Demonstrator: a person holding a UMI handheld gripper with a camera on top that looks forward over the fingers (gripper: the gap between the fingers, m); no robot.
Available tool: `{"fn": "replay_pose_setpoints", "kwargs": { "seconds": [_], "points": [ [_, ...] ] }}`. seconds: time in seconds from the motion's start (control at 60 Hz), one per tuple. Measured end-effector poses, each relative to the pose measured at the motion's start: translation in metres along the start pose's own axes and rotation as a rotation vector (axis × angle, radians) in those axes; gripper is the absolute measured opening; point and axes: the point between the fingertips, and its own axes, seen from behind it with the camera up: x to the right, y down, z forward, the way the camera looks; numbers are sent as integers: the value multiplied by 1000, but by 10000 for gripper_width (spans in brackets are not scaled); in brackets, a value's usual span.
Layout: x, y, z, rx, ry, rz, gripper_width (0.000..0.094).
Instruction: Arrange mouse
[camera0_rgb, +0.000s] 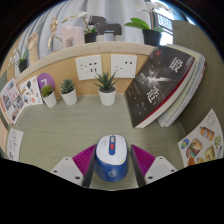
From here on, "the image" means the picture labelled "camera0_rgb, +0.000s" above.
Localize white card with colourful stickers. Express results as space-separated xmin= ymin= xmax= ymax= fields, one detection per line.
xmin=177 ymin=108 xmax=224 ymax=168

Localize window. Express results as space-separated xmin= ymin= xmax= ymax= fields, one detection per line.
xmin=153 ymin=6 xmax=188 ymax=46

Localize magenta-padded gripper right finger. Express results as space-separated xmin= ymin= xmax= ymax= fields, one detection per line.
xmin=129 ymin=143 xmax=179 ymax=188

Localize white books behind black book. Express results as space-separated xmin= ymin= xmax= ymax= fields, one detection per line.
xmin=156 ymin=43 xmax=208 ymax=129

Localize small succulent in white pot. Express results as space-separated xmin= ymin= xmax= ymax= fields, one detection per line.
xmin=59 ymin=78 xmax=78 ymax=107
xmin=92 ymin=69 xmax=119 ymax=107
xmin=39 ymin=84 xmax=58 ymax=109

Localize black horse figurine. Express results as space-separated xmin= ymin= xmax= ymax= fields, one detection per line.
xmin=87 ymin=15 xmax=123 ymax=43

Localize white wall socket plate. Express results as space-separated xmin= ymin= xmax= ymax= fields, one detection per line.
xmin=74 ymin=54 xmax=103 ymax=81
xmin=110 ymin=53 xmax=138 ymax=79

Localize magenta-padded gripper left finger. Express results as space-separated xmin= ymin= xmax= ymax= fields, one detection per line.
xmin=50 ymin=143 xmax=98 ymax=188

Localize red colourful magazine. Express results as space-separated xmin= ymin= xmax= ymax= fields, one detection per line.
xmin=0 ymin=78 xmax=28 ymax=126

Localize grey curtain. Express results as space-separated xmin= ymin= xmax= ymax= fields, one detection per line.
xmin=13 ymin=0 xmax=158 ymax=68

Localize blue and white computer mouse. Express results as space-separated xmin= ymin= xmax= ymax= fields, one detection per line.
xmin=94 ymin=134 xmax=130 ymax=183

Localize black book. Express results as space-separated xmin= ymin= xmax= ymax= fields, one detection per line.
xmin=124 ymin=45 xmax=196 ymax=129

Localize pink horse figurine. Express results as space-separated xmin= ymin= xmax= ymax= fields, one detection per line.
xmin=59 ymin=25 xmax=86 ymax=49

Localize white mouse pad with drawing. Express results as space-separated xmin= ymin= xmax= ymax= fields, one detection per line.
xmin=5 ymin=128 xmax=25 ymax=162

